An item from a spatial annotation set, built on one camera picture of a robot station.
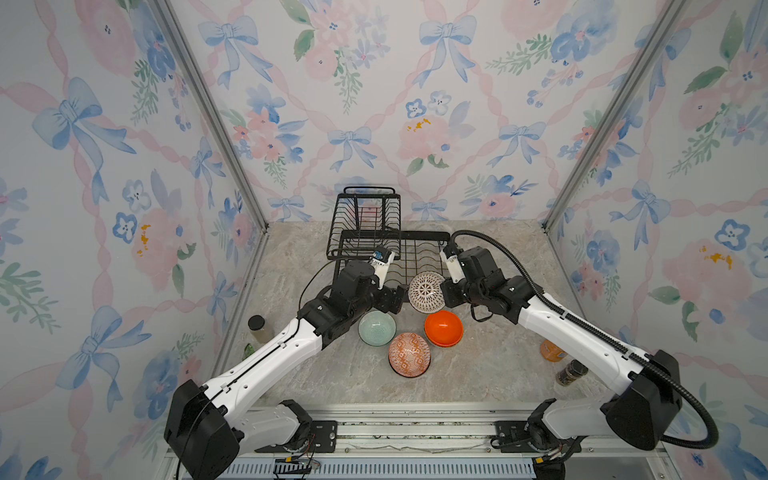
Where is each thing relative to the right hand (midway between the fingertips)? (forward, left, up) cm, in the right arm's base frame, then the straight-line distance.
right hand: (441, 283), depth 81 cm
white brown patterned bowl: (-1, +4, -3) cm, 5 cm away
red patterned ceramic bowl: (-13, +8, -17) cm, 23 cm away
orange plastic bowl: (-6, -2, -15) cm, 16 cm away
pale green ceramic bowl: (-6, +18, -16) cm, 24 cm away
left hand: (-2, +13, +5) cm, 14 cm away
